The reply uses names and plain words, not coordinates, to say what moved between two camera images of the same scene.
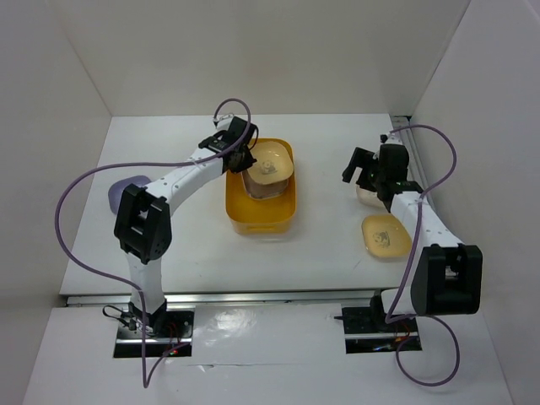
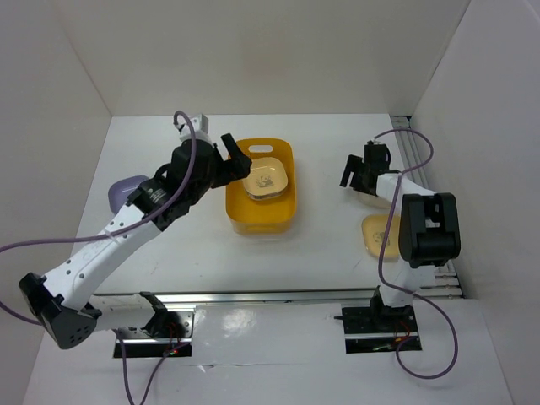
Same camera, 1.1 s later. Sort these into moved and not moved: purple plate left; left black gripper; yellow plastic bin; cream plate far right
Moved: left black gripper
Not moved: yellow plastic bin; cream plate far right; purple plate left
